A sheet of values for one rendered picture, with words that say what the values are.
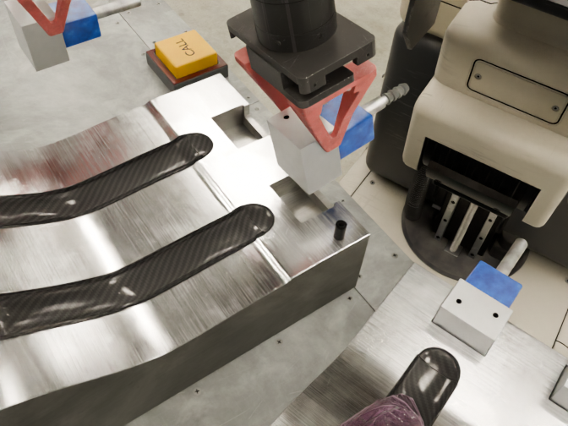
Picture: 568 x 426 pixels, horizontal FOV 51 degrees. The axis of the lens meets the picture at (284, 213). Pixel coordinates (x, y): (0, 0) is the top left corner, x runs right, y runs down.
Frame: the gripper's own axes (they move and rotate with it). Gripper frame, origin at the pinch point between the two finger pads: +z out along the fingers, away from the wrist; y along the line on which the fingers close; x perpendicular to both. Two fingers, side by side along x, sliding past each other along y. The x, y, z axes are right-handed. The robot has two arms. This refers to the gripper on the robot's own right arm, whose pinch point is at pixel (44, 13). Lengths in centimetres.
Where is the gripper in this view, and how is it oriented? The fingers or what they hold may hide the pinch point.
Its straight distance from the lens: 67.5
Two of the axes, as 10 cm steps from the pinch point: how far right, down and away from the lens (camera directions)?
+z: -0.5, 6.1, 7.9
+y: 5.7, 6.7, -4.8
